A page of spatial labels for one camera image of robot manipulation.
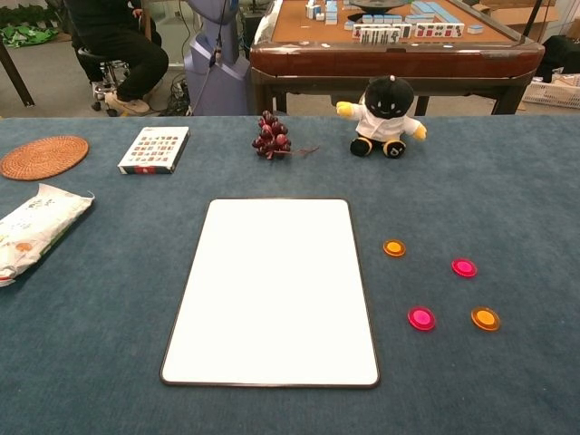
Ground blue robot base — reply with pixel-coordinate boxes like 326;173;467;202
183;0;251;117

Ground white rectangular board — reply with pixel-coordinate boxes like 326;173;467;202
159;197;381;390

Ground dark red grape bunch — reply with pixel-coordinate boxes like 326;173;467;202
251;110;321;160

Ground black plush doll white coat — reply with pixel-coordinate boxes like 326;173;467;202
335;74;429;159

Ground white printed card box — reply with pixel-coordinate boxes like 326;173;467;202
117;126;190;176

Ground brown mahjong table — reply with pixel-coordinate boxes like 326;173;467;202
248;0;546;117

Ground mahjong tile row black print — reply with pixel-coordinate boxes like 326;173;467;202
353;24;414;45

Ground stacked blue-backed mahjong tiles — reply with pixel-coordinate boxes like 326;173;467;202
304;0;339;26

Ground blue-backed mahjong tile row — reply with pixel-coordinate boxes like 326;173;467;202
343;14;405;31

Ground black wheeled stool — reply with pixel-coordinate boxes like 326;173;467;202
77;47;132;118

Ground seated person in black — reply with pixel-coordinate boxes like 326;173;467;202
63;0;169;114

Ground blue table cloth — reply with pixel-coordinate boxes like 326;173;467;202
0;115;580;435

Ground mahjong tile row red print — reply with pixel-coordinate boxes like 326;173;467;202
412;23;466;39

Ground brown woven round coaster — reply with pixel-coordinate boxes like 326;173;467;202
0;135;90;182

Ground white snack bag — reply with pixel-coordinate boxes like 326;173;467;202
0;182;96;288

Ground white plastic crate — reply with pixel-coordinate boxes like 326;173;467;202
521;75;580;110

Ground dark table leg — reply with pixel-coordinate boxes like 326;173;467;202
0;39;36;109

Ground brown cardboard box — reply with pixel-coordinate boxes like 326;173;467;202
479;0;561;26

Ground black bag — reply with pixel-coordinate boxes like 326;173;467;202
537;34;580;83

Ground green fabric pile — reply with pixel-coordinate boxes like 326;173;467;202
0;24;60;49

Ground black floor cable bundle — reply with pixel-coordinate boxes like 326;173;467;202
161;76;190;118

